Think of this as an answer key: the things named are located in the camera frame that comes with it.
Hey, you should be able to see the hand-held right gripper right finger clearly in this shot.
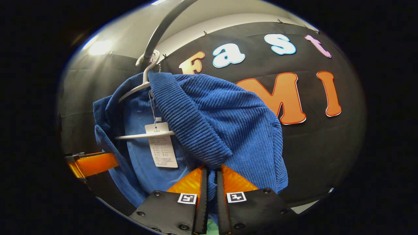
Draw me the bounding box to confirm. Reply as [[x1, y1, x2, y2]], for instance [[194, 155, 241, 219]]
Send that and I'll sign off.
[[216, 164, 296, 235]]

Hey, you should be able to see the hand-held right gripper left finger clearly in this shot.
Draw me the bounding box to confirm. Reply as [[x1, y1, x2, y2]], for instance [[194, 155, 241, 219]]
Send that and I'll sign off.
[[128, 165, 209, 235]]

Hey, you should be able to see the blue corduroy jacket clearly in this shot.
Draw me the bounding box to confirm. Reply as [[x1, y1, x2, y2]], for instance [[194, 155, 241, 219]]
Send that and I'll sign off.
[[92, 71, 288, 214]]

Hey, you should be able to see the white plastic hanger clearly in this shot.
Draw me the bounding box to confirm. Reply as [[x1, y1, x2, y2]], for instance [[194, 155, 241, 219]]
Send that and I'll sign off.
[[115, 49, 175, 141]]

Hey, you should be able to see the black clothes rack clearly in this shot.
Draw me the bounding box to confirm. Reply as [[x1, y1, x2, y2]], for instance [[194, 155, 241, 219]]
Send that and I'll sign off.
[[140, 0, 200, 71]]

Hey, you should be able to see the white paper garment tag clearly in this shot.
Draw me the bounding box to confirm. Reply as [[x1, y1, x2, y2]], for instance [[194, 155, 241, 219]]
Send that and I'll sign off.
[[145, 117, 179, 169]]

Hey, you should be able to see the small ceiling light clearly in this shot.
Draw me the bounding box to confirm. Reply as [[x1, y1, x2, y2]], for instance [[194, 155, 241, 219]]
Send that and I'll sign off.
[[83, 38, 113, 56]]

